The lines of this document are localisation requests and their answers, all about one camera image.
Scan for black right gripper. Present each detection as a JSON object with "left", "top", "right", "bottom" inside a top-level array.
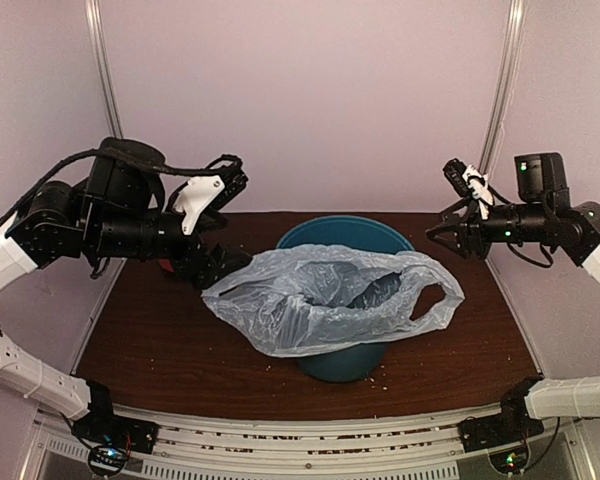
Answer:
[{"left": 427, "top": 195, "right": 551, "bottom": 259}]

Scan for translucent blue trash bag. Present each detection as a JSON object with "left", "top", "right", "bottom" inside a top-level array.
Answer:
[{"left": 202, "top": 244, "right": 465, "bottom": 358}]

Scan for teal plastic trash bin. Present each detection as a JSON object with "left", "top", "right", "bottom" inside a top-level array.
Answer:
[{"left": 276, "top": 215, "right": 414, "bottom": 383}]

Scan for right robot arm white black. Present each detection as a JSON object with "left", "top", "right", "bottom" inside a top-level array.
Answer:
[{"left": 426, "top": 152, "right": 600, "bottom": 442}]

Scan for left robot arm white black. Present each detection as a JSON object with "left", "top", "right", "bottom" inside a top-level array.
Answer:
[{"left": 0, "top": 137, "right": 251, "bottom": 292}]

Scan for red floral round dish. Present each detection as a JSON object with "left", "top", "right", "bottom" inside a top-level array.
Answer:
[{"left": 158, "top": 259, "right": 175, "bottom": 274}]

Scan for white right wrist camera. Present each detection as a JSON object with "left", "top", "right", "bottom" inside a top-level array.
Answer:
[{"left": 443, "top": 158, "right": 495, "bottom": 220}]

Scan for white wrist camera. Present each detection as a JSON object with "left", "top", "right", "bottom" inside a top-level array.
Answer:
[
  {"left": 168, "top": 164, "right": 248, "bottom": 236},
  {"left": 443, "top": 158, "right": 495, "bottom": 220}
]

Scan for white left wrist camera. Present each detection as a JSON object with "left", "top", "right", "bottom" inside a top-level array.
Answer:
[{"left": 168, "top": 164, "right": 248, "bottom": 236}]

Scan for black braided cable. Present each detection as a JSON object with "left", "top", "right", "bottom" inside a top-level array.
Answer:
[{"left": 0, "top": 152, "right": 244, "bottom": 241}]

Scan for aluminium corner post right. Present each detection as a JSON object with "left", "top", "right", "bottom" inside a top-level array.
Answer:
[{"left": 478, "top": 0, "right": 527, "bottom": 174}]

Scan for aluminium corner post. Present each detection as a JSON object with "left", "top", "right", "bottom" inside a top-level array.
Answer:
[
  {"left": 84, "top": 0, "right": 124, "bottom": 138},
  {"left": 478, "top": 0, "right": 527, "bottom": 174}
]

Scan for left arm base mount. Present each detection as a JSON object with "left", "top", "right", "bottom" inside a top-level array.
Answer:
[{"left": 64, "top": 415, "right": 159, "bottom": 479}]

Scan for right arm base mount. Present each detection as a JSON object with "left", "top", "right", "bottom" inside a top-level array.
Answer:
[{"left": 458, "top": 413, "right": 544, "bottom": 476}]

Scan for aluminium front rail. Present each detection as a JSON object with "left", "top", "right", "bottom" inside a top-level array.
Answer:
[{"left": 22, "top": 394, "right": 581, "bottom": 480}]

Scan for aluminium corner post left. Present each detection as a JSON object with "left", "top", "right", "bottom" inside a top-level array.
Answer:
[{"left": 84, "top": 0, "right": 124, "bottom": 138}]

